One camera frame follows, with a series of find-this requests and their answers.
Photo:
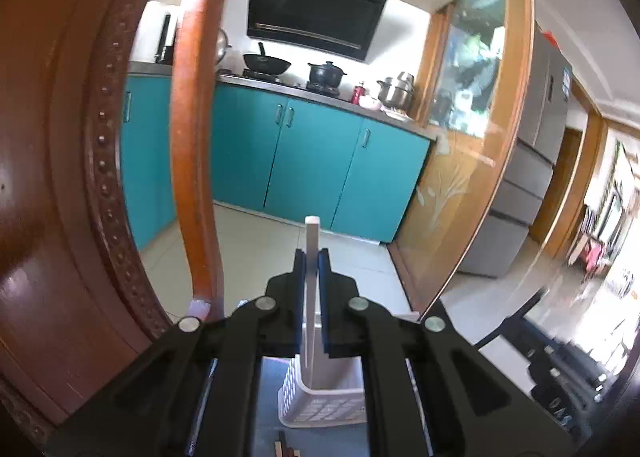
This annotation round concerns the teal base cabinets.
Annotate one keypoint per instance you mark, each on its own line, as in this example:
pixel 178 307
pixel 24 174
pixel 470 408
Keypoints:
pixel 310 162

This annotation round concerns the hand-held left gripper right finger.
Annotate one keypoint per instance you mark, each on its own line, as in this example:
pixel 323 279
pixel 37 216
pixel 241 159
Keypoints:
pixel 324 287

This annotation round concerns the small white bowl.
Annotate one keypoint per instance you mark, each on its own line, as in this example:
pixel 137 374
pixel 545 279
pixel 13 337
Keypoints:
pixel 370 103

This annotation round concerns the black lidded cooking pot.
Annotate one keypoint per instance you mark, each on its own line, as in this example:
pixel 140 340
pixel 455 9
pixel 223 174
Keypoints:
pixel 325 74

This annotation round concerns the black and white appliance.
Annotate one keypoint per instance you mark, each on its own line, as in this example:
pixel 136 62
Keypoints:
pixel 164 39

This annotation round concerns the carved wooden chair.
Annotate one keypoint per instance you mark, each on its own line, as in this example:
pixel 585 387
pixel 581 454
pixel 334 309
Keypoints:
pixel 50 187

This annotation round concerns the wood framed glass door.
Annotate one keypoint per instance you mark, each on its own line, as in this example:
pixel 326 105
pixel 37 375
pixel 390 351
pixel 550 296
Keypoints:
pixel 465 162

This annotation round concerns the white plastic utensil basket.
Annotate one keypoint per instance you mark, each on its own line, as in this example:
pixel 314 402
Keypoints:
pixel 322 407

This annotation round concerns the reddish brown wooden chopstick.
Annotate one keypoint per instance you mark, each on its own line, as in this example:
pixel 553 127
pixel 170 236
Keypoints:
pixel 287 444

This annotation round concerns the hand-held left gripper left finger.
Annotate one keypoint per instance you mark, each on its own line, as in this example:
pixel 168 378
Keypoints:
pixel 299 287

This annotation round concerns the silver pot lid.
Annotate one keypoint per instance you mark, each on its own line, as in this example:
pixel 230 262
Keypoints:
pixel 222 47

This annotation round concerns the gas stove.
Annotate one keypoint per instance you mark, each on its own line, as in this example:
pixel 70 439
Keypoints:
pixel 265 78

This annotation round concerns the black wok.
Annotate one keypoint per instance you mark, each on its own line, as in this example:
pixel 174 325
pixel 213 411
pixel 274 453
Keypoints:
pixel 267 63

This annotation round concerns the stainless steel stock pot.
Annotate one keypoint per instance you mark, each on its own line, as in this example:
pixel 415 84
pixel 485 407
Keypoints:
pixel 396 93

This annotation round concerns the red bottle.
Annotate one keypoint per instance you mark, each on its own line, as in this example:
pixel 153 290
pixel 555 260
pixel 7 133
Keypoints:
pixel 358 93

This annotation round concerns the tan wooden chopstick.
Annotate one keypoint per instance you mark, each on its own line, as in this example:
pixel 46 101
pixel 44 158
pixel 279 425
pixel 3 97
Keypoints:
pixel 278 448

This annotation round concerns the grey refrigerator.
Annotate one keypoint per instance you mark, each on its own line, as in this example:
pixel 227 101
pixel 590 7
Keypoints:
pixel 530 177

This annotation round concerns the black range hood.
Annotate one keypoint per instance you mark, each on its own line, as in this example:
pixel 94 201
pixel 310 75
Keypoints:
pixel 315 7

